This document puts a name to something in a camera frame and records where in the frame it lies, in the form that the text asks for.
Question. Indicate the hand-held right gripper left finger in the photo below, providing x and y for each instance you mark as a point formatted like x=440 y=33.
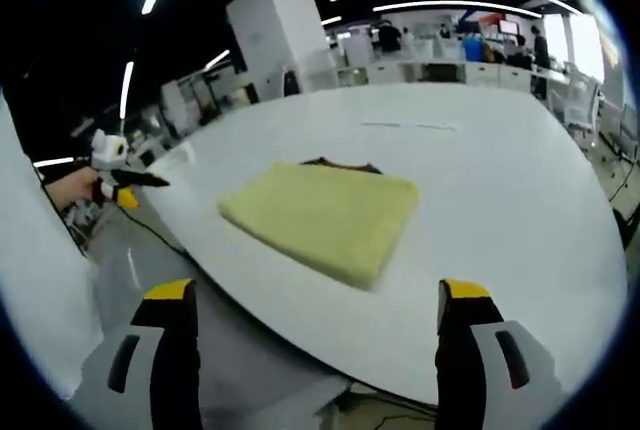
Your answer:
x=172 y=350

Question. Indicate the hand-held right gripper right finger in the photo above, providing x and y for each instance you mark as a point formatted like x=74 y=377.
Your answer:
x=457 y=350

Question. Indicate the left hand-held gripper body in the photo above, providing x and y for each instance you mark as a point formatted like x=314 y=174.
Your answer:
x=107 y=152

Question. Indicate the yellow garment grey blue sleeves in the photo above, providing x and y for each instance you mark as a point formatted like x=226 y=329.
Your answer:
x=320 y=220

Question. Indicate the person's left hand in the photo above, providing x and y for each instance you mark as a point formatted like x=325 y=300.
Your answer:
x=80 y=189

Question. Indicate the grey mesh chair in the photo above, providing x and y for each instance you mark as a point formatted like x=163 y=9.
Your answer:
x=210 y=340

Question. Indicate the person's white shirt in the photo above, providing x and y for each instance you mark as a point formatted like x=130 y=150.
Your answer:
x=35 y=275

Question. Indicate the white square pillar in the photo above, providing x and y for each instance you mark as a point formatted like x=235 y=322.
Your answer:
x=280 y=35

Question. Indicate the white office chair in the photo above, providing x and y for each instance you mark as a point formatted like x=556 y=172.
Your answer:
x=580 y=105
x=627 y=132

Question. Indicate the white desk row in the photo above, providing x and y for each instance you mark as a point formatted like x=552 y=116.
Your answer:
x=475 y=75

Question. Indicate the blue bin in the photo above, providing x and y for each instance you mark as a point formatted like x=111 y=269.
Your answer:
x=472 y=49

